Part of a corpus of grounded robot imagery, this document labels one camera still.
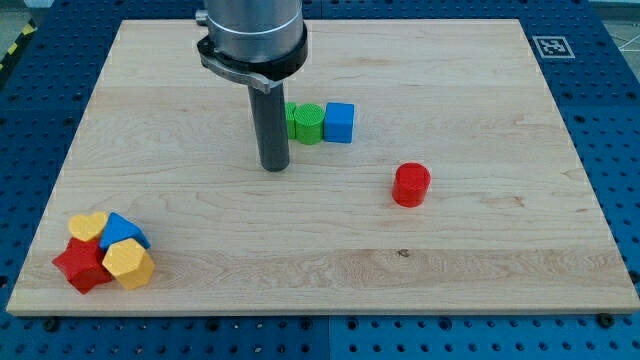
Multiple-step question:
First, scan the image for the green cylinder block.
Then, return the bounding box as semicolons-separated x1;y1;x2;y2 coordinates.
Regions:
294;103;325;145

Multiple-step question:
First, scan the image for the green star block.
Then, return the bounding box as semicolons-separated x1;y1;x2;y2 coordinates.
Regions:
285;102;297;139

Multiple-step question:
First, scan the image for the yellow heart block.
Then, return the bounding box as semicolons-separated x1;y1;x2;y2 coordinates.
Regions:
67;212;109;242

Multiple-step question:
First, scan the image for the blue cube block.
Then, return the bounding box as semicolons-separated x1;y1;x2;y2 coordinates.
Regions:
323;102;355;143

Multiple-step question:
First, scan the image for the blue triangle block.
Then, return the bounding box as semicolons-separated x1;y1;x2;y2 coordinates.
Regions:
99;212;151;251

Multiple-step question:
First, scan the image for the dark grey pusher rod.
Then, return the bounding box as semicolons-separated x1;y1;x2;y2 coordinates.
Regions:
249;82;290;172

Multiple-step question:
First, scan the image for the white fiducial marker tag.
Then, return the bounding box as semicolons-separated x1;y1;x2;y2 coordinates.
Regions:
532;35;575;59

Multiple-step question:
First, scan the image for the yellow hexagon block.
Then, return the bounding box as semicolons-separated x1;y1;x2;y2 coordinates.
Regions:
102;238;155;290

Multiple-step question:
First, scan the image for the wooden board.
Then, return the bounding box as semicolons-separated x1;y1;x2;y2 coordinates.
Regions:
7;19;639;317

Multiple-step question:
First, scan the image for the red star block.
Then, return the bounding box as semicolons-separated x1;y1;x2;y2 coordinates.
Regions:
52;238;113;294

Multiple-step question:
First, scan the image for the red cylinder block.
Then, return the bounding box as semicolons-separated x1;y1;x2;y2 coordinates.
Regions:
392;162;431;208

